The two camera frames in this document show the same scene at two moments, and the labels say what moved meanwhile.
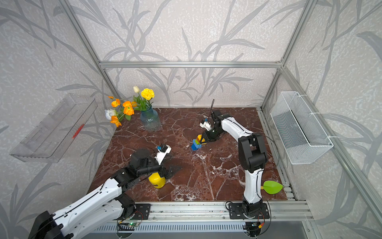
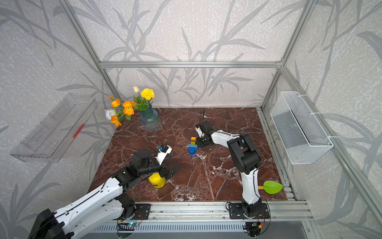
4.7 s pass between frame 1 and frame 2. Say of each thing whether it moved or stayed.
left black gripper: stayed
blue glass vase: stayed
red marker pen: stayed
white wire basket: stayed
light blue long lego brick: moved
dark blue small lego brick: moved
